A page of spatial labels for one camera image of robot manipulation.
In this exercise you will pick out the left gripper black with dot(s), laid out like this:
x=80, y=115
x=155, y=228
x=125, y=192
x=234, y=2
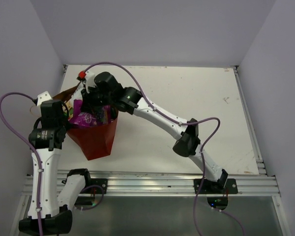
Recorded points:
x=67, y=123

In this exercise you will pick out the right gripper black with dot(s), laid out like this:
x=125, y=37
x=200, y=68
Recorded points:
x=88, y=105

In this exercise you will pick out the purple candy bag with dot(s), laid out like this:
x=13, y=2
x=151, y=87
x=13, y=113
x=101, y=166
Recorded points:
x=93, y=119

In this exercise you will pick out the brown yellow chips bag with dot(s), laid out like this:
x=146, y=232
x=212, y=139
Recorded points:
x=74, y=105

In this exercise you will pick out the red brown paper bag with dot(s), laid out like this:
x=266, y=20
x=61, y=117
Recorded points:
x=95, y=142

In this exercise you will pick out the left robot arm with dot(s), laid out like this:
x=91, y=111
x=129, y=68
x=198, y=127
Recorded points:
x=50, y=211

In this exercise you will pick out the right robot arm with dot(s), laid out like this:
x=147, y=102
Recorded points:
x=104, y=89

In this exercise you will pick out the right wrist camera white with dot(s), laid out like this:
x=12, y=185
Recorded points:
x=87, y=78

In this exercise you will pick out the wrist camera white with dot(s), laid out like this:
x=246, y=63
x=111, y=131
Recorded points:
x=87, y=78
x=45, y=96

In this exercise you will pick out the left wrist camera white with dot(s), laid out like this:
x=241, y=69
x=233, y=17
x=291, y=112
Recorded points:
x=45, y=96

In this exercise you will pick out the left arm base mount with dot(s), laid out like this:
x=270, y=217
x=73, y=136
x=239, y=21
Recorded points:
x=101, y=186

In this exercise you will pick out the aluminium rail frame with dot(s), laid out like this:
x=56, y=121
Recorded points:
x=142, y=162

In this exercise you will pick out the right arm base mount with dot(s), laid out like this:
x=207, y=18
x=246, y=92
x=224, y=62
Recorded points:
x=210, y=187

